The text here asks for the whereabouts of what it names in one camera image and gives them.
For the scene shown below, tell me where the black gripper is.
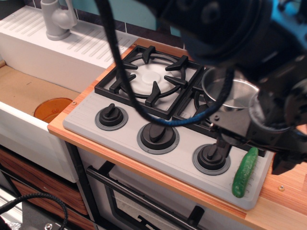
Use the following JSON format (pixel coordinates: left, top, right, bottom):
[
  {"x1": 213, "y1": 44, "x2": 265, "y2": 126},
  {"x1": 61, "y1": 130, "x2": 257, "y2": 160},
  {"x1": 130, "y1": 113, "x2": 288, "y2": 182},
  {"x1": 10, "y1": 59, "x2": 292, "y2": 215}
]
[{"x1": 210, "y1": 81, "x2": 307, "y2": 175}]

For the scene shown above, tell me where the green toy pickle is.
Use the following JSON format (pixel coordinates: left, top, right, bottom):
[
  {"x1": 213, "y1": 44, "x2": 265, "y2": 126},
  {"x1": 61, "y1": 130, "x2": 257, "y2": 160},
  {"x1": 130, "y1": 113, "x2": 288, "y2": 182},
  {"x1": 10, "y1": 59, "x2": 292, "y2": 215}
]
[{"x1": 232, "y1": 147, "x2": 259, "y2": 198}]

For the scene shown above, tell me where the stainless steel pot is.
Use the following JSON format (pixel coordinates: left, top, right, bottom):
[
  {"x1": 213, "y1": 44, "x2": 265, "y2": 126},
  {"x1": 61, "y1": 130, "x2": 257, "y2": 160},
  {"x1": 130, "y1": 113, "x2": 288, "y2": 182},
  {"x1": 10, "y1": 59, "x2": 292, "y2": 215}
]
[{"x1": 201, "y1": 68, "x2": 259, "y2": 112}]

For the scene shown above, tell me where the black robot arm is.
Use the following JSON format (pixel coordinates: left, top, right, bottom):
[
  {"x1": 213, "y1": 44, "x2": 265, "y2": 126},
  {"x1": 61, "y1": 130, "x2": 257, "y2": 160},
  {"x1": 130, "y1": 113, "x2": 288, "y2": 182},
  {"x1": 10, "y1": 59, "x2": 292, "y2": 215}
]
[{"x1": 143, "y1": 0, "x2": 307, "y2": 175}]

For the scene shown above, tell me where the black right stove knob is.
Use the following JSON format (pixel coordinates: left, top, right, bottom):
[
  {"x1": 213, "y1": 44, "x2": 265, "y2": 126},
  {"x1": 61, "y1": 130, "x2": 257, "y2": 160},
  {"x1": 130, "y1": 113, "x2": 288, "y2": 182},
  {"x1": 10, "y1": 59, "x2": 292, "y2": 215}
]
[{"x1": 192, "y1": 143, "x2": 231, "y2": 176}]

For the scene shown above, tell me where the black stove knob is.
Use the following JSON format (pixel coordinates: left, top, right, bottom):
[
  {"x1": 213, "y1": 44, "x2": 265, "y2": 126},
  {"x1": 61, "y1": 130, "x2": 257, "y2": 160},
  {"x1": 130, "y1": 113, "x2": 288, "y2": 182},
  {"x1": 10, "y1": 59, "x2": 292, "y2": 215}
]
[
  {"x1": 95, "y1": 103, "x2": 128, "y2": 131},
  {"x1": 137, "y1": 123, "x2": 180, "y2": 155},
  {"x1": 192, "y1": 143, "x2": 231, "y2": 176}
]

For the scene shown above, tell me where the black middle stove knob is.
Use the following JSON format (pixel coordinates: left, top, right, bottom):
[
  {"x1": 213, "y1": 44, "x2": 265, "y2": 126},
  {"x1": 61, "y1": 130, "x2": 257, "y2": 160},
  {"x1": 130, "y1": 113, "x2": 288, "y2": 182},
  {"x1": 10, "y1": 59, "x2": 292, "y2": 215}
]
[{"x1": 137, "y1": 123, "x2": 180, "y2": 155}]

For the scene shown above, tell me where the grey toy stove top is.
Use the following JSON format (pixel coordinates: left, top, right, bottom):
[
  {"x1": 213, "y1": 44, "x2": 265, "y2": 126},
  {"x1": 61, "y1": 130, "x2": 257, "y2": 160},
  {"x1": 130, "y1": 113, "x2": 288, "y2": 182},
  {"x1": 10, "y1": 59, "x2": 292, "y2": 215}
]
[{"x1": 63, "y1": 46, "x2": 273, "y2": 209}]

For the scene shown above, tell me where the black left stove knob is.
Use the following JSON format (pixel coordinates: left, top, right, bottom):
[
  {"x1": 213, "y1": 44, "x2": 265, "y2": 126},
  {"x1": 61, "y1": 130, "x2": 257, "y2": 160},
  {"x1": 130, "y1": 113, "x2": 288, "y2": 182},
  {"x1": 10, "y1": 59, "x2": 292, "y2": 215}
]
[{"x1": 95, "y1": 103, "x2": 128, "y2": 131}]

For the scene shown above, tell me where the black right burner grate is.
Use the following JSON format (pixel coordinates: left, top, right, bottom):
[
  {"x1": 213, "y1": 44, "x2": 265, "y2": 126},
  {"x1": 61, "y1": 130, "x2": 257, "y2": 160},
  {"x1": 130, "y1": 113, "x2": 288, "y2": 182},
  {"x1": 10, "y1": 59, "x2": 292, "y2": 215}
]
[{"x1": 172, "y1": 81, "x2": 267, "y2": 158}]

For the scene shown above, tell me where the black burner grate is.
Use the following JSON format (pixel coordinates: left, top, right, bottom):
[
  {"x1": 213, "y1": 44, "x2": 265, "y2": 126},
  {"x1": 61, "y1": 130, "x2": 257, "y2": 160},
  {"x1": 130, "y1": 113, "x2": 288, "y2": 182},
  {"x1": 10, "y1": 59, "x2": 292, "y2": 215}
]
[
  {"x1": 94, "y1": 46, "x2": 205, "y2": 120},
  {"x1": 172, "y1": 81, "x2": 267, "y2": 158}
]

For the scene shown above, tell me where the black left burner grate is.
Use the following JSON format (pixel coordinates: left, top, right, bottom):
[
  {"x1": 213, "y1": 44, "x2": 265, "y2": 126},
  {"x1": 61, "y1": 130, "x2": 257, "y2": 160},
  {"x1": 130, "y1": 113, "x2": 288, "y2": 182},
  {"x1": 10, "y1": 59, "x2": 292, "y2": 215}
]
[{"x1": 94, "y1": 46, "x2": 205, "y2": 120}]

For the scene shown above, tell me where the oven door with window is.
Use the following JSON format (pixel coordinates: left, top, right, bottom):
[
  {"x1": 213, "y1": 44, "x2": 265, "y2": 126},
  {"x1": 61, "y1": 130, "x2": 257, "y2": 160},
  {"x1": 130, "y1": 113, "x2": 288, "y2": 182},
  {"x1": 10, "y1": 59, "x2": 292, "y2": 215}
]
[{"x1": 78, "y1": 146, "x2": 260, "y2": 230}]

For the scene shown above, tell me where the orange plastic plate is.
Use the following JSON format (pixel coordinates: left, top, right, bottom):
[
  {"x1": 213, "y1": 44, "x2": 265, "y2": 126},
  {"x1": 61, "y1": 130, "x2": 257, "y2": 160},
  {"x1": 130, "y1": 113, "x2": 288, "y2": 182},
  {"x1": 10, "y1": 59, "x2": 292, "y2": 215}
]
[{"x1": 34, "y1": 97, "x2": 72, "y2": 123}]

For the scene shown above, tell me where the wood grain drawer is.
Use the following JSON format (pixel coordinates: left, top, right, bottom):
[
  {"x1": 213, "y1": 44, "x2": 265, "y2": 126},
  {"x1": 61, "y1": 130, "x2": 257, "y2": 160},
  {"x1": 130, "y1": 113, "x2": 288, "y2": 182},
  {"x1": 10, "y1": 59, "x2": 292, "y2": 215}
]
[{"x1": 0, "y1": 147, "x2": 95, "y2": 230}]

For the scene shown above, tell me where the white toy sink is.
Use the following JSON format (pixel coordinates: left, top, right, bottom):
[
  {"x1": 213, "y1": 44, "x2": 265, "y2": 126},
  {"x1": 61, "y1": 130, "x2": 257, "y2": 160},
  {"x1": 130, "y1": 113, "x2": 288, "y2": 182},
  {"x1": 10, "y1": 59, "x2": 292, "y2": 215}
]
[{"x1": 0, "y1": 5, "x2": 140, "y2": 184}]

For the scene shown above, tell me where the grey toy faucet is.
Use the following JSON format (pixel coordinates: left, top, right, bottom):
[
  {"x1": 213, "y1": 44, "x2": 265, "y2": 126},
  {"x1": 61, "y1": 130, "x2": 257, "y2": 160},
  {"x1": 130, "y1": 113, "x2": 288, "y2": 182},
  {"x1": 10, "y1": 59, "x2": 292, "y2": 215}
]
[{"x1": 41, "y1": 0, "x2": 78, "y2": 41}]

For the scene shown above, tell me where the black oven door handle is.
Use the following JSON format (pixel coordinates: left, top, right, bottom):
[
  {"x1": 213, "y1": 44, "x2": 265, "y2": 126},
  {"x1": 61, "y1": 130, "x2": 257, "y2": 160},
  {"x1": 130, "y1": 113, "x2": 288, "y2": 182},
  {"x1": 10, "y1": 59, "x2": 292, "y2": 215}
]
[{"x1": 86, "y1": 162, "x2": 204, "y2": 230}]

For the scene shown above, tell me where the black blue braided cable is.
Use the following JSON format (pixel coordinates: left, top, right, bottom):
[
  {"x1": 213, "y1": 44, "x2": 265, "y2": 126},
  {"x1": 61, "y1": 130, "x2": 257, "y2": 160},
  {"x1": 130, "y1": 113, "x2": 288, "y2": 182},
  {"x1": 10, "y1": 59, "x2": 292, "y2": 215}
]
[{"x1": 94, "y1": 0, "x2": 236, "y2": 127}]

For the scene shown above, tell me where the black braided cable lower left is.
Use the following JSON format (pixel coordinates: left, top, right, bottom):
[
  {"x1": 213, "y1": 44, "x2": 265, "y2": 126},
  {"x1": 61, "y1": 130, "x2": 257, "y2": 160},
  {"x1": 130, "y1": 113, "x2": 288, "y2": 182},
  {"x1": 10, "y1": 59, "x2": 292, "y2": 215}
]
[{"x1": 0, "y1": 193, "x2": 71, "y2": 230}]

